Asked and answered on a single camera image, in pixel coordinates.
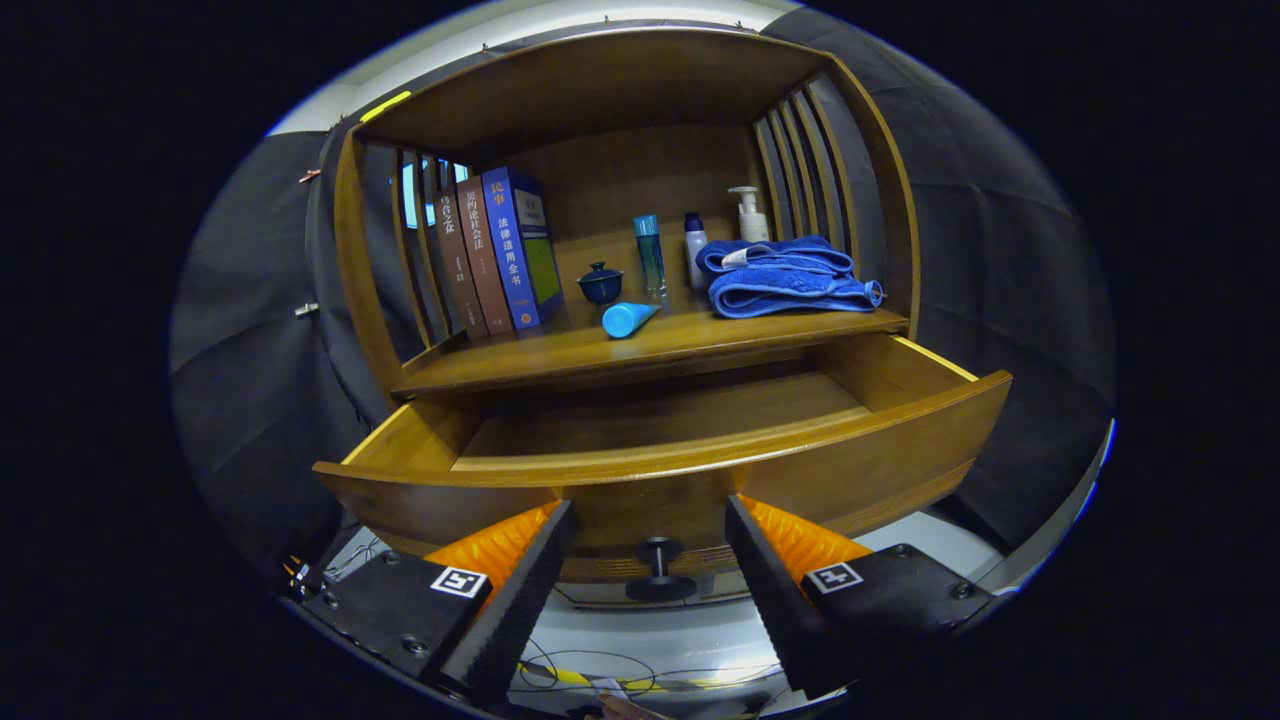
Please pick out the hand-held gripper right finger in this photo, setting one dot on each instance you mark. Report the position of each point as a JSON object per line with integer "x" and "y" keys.
{"x": 780, "y": 600}

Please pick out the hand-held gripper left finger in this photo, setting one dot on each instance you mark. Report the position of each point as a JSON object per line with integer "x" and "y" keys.
{"x": 515, "y": 610}

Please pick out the black drawer knob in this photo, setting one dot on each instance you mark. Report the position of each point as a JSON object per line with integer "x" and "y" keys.
{"x": 660, "y": 575}

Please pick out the wooden drawer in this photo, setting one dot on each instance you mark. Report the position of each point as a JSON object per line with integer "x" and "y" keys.
{"x": 850, "y": 460}

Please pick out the blue and white tube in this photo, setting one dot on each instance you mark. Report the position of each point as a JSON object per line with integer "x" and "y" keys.
{"x": 628, "y": 318}

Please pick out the wooden countertop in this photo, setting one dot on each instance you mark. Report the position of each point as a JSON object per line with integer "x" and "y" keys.
{"x": 680, "y": 340}

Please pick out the wooden cabinet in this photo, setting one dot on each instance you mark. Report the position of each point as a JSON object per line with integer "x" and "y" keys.
{"x": 620, "y": 80}

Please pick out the blue folded towel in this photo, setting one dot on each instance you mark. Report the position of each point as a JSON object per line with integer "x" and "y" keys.
{"x": 790, "y": 280}

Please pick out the blue lidded teacup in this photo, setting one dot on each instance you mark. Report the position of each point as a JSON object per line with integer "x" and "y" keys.
{"x": 601, "y": 285}

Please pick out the dark brown book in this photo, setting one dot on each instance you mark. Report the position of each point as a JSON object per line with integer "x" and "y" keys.
{"x": 458, "y": 260}

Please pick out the blue book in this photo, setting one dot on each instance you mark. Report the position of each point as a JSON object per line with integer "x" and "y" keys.
{"x": 508, "y": 250}

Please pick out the white bottle with blue cap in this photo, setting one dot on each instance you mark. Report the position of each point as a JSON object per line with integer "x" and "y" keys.
{"x": 695, "y": 250}

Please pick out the reddish brown book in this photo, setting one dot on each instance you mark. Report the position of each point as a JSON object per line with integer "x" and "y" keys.
{"x": 482, "y": 250}

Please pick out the teal glass bottle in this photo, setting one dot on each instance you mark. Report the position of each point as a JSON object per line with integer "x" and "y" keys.
{"x": 650, "y": 255}

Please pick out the white pump bottle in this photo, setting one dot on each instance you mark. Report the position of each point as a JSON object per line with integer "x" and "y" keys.
{"x": 752, "y": 215}

